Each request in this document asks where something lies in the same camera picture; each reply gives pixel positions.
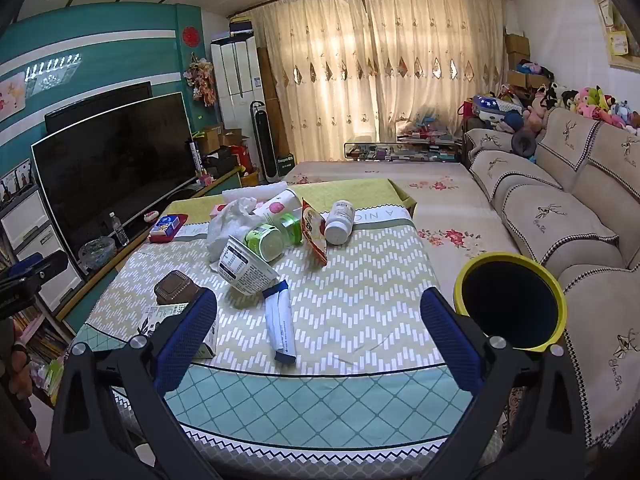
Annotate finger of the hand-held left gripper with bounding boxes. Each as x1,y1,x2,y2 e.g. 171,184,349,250
9,253,45,275
20,250,69,293

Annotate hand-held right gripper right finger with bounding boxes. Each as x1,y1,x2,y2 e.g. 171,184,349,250
420,287,586,480

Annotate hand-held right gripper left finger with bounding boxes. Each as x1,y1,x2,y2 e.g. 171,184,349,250
50,287,219,480

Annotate white green carton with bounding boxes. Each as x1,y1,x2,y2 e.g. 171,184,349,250
137,302,218,359

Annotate brown square box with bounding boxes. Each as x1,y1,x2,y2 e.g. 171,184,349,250
154,270,201,307

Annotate yellow trash bin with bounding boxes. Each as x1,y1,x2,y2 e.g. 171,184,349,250
454,254,568,352

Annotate white printed paper cup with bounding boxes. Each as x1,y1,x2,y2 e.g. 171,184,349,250
218,236,280,296

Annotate blue white sachet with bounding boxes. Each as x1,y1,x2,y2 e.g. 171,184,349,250
262,280,297,363

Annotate white plastic bag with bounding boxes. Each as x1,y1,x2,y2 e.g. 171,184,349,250
206,197,258,273

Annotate green white drink bottle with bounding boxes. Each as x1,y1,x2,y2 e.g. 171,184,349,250
244,223,284,263

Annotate green tin can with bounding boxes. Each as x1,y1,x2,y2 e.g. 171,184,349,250
272,212,304,247

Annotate white pill bottle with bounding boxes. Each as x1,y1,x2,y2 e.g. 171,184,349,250
324,200,356,246

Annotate tall white cup pink fruit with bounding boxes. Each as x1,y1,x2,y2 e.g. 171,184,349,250
254,188,299,228

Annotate red snack packet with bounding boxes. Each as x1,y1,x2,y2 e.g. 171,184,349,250
301,198,329,267

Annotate person's left hand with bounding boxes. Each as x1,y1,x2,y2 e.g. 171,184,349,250
2,345,36,431

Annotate white plastic drawer unit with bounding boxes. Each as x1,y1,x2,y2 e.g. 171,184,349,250
0,184,85,313

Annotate glass bowl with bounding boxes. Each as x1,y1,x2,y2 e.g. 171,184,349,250
78,236,117,273

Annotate row of books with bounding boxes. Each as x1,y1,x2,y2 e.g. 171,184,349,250
0,305,66,401

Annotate clear water bottle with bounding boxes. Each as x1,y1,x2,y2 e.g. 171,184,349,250
109,211,130,247

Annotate patterned tablecloth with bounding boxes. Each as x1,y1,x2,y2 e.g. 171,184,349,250
75,177,506,461

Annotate large curved television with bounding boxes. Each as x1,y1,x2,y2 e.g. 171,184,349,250
31,92,198,266

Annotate blue card box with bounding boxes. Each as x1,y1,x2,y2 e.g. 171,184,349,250
151,216,182,237

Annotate red tray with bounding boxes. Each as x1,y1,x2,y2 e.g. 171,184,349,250
148,213,189,244

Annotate beige sofa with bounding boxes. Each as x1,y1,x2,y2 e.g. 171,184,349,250
462,107,640,448

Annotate black storage box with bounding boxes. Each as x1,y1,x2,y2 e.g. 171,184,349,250
205,147,241,176

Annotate white long box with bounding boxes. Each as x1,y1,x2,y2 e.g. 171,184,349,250
187,140,206,176

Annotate glass coffee table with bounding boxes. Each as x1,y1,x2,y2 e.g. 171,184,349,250
343,135,463,163

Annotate tower fan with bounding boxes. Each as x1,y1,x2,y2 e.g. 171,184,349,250
250,101,279,183

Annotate dark neck pillow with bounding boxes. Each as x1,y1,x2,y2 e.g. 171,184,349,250
511,127,537,157

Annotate blue star print bag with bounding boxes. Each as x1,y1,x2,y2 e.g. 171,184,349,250
472,94,523,123

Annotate hanging artificial flowers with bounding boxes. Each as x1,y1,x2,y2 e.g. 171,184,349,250
184,52,217,107

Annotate white standing air conditioner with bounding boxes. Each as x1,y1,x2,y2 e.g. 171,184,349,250
210,35,266,133

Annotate pile of plush toys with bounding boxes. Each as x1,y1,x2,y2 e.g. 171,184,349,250
525,82,640,136

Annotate cream embroidered curtain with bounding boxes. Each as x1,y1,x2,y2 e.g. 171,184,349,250
247,0,381,163
362,0,508,141

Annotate stack of cardboard boxes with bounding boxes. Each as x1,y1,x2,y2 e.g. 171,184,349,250
505,34,548,88

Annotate wall poster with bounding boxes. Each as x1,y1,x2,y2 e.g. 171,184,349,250
0,71,27,122

